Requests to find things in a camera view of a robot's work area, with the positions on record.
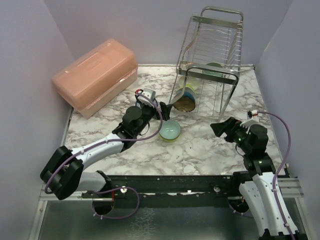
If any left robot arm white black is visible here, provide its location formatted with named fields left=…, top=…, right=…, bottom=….
left=40, top=102, right=173, bottom=200

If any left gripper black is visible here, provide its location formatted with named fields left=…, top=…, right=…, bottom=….
left=134, top=97, right=172, bottom=136

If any white grey bottom bowl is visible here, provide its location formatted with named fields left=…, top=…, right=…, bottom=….
left=177, top=76, right=187, bottom=87

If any mint green brown-rimmed bowl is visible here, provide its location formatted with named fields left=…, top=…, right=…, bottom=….
left=202, top=62, right=223, bottom=77

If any lime green white bowl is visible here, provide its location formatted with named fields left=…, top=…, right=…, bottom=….
left=185, top=81, right=200, bottom=92

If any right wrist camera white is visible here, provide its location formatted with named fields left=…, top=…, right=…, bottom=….
left=240, top=110, right=259, bottom=129

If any stainless steel dish rack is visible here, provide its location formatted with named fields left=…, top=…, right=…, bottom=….
left=169, top=6, right=244, bottom=121

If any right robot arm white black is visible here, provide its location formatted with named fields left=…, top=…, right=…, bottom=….
left=210, top=117, right=308, bottom=240

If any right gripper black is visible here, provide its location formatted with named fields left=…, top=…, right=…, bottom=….
left=211, top=116, right=253, bottom=153

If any blue white patterned bowl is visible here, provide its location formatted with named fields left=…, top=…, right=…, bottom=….
left=151, top=99, right=158, bottom=108

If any dark teal beige bowl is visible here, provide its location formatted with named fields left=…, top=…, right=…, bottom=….
left=173, top=90, right=196, bottom=112

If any yellow-green bottom bowl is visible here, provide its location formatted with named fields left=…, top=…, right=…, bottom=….
left=160, top=136, right=179, bottom=143

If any pink plastic storage box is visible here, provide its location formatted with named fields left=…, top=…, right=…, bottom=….
left=52, top=38, right=138, bottom=119

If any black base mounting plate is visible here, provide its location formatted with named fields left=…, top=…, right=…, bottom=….
left=75, top=170, right=249, bottom=214

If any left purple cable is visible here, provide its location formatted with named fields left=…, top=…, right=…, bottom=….
left=44, top=92, right=164, bottom=220

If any grey patterned bowl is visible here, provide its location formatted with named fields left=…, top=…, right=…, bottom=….
left=159, top=120, right=182, bottom=139

